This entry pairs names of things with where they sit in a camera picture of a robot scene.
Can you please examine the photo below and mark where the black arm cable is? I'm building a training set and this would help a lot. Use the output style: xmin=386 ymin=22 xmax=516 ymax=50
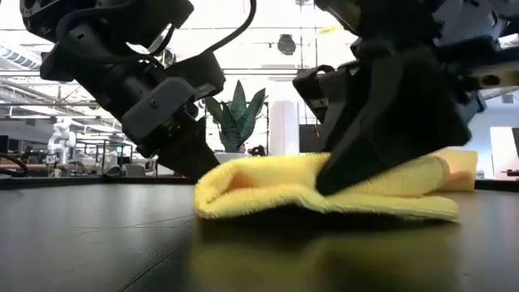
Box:
xmin=56 ymin=0 xmax=258 ymax=66

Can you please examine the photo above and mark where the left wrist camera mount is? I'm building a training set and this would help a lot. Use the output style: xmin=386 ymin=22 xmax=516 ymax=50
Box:
xmin=121 ymin=76 xmax=196 ymax=143

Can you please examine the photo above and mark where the white plant pot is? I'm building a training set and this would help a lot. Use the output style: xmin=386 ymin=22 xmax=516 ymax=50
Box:
xmin=213 ymin=151 xmax=253 ymax=164

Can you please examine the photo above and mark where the pale pink wall panel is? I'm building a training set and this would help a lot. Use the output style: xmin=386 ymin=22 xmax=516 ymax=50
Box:
xmin=489 ymin=127 xmax=519 ymax=179

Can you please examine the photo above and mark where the yellow microfiber towel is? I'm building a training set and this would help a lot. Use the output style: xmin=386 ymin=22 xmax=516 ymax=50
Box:
xmin=193 ymin=152 xmax=461 ymax=222

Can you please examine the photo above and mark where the yellow-green plastic bin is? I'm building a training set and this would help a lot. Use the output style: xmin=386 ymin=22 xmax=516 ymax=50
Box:
xmin=429 ymin=148 xmax=479 ymax=192

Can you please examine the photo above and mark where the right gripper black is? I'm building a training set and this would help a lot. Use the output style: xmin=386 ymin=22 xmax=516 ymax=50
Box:
xmin=291 ymin=0 xmax=519 ymax=197

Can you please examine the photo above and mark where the black ceiling cable reel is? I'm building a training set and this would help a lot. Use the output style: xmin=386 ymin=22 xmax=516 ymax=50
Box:
xmin=277 ymin=34 xmax=297 ymax=57

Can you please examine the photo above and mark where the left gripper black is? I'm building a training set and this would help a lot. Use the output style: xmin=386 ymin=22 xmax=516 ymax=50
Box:
xmin=39 ymin=42 xmax=227 ymax=183

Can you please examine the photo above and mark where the white robot figure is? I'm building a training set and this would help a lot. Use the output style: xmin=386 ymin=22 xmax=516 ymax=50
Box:
xmin=46 ymin=117 xmax=78 ymax=165

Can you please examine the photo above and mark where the green snake plant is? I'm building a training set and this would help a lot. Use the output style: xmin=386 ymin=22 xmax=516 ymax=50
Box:
xmin=204 ymin=79 xmax=268 ymax=154

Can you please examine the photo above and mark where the white building column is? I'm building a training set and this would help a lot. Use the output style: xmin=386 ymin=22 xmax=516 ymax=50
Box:
xmin=269 ymin=100 xmax=301 ymax=157

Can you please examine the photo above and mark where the orange microfiber towel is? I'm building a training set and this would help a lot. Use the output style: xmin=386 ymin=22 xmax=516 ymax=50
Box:
xmin=444 ymin=169 xmax=474 ymax=190

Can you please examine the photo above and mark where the black monitor screen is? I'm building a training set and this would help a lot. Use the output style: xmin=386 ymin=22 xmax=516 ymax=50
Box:
xmin=298 ymin=123 xmax=325 ymax=154

